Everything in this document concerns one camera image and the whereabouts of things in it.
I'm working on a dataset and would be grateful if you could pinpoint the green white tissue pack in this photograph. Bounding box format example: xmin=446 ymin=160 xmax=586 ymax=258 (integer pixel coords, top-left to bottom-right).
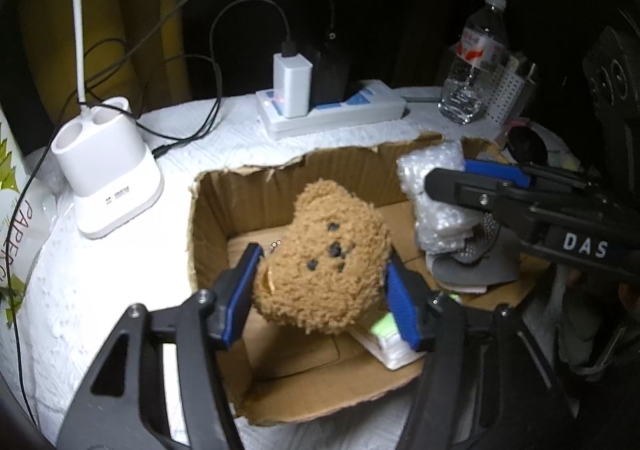
xmin=347 ymin=301 xmax=424 ymax=371

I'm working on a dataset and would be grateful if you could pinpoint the grey dotted sock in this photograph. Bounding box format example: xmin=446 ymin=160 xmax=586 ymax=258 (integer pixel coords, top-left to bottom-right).
xmin=426 ymin=214 xmax=520 ymax=289

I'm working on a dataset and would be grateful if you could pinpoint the clear bubble wrap bundle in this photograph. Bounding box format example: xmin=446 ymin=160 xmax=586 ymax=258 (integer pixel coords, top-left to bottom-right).
xmin=396 ymin=140 xmax=476 ymax=256

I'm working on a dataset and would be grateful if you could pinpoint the brown teddy bear plush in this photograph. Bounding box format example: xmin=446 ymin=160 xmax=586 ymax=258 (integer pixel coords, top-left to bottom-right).
xmin=253 ymin=179 xmax=392 ymax=335

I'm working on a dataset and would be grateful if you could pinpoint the black round lid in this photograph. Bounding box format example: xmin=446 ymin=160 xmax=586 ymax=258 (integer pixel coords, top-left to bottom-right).
xmin=506 ymin=126 xmax=549 ymax=166

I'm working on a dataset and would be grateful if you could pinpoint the brown cardboard box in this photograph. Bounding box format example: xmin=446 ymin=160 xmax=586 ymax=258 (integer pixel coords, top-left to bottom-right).
xmin=186 ymin=130 xmax=544 ymax=426

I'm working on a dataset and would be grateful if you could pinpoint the white perforated organizer basket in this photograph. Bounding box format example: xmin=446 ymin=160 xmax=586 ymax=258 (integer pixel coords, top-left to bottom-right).
xmin=485 ymin=53 xmax=536 ymax=126

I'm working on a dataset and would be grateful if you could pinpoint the clear water bottle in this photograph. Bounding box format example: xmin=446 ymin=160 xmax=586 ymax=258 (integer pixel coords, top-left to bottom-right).
xmin=438 ymin=0 xmax=506 ymax=125

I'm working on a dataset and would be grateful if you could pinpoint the white power strip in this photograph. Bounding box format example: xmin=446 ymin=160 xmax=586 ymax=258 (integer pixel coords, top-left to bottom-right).
xmin=255 ymin=80 xmax=406 ymax=140

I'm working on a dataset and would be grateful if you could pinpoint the white embossed table cloth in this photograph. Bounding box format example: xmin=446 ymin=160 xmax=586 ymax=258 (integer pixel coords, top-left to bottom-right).
xmin=18 ymin=95 xmax=500 ymax=449

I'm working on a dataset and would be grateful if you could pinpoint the black power adapter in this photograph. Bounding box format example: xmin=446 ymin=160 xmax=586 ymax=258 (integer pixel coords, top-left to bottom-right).
xmin=304 ymin=46 xmax=348 ymax=107

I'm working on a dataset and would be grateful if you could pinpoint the white desk lamp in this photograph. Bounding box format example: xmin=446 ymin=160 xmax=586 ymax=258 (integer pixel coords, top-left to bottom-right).
xmin=51 ymin=0 xmax=164 ymax=240

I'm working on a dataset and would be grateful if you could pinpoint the white usb charger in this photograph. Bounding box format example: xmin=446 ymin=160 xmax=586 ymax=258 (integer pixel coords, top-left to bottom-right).
xmin=272 ymin=53 xmax=312 ymax=118

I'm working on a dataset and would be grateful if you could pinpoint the paper cup package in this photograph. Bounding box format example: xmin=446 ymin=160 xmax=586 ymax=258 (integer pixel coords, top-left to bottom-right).
xmin=1 ymin=113 xmax=55 ymax=324

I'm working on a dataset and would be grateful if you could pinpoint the black charger cable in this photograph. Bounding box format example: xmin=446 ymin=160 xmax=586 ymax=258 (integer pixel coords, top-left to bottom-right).
xmin=208 ymin=0 xmax=298 ymax=96

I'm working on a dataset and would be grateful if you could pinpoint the black lamp cable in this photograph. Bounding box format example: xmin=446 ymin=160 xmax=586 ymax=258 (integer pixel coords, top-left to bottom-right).
xmin=12 ymin=0 xmax=277 ymax=431

